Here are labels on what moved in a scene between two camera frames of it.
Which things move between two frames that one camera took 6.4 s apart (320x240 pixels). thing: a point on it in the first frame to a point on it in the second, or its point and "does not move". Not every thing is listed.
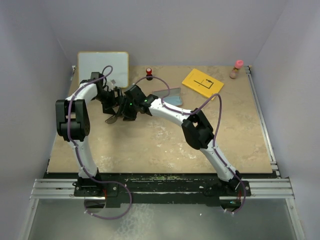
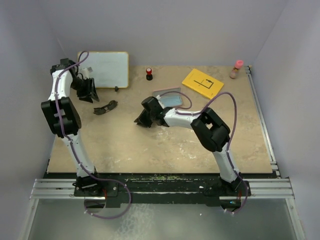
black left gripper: [108, 108] to [90, 92]
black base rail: [159, 189] does not move
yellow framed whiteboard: [114, 65] does not move
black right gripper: [129, 116] to [142, 120]
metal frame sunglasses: [113, 118] to [111, 106]
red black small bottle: [148, 71] does not move
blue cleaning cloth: [173, 100] does not move
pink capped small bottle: [238, 64] does not move
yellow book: [202, 83] does not move
